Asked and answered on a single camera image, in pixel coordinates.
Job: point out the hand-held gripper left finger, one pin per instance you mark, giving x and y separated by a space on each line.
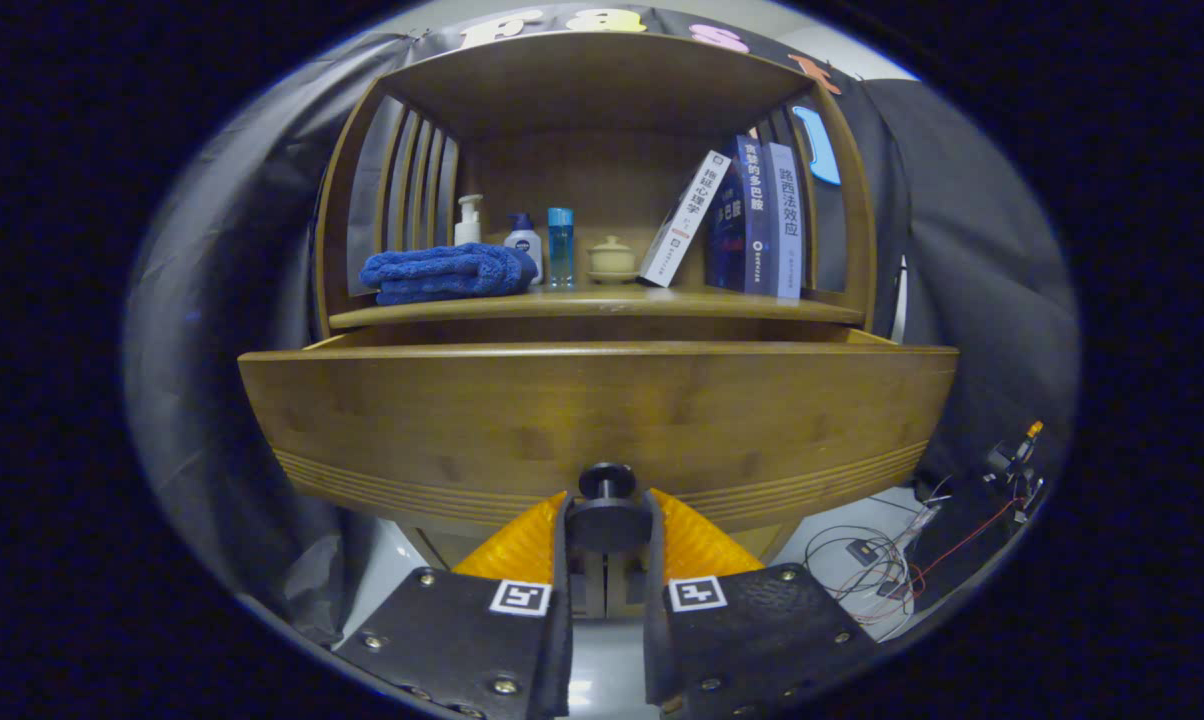
562 620

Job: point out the wooden cabinet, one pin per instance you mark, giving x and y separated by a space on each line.
582 170

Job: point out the white bottle with blue cap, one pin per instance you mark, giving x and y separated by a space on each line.
524 245

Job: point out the folded blue towel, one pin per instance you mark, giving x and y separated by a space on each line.
442 272

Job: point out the black clamp with orange tip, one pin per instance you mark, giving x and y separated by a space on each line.
1012 465

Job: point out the wooden countertop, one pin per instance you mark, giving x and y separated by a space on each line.
612 305

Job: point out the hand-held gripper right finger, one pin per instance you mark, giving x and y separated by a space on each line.
654 630

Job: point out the clear blue bottle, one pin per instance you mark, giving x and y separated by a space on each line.
560 250

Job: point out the beige lidded teacup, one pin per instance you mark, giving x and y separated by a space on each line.
612 262

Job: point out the dark blue book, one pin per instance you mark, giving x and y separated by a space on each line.
737 230

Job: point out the black cloth covered stand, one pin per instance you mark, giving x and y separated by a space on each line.
972 545

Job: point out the white pump bottle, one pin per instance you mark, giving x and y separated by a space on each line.
468 228

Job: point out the pale grey-blue book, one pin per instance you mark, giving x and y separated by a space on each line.
788 220

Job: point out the wooden drawer with black knob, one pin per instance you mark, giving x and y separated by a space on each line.
602 410

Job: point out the white book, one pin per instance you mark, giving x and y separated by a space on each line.
684 220

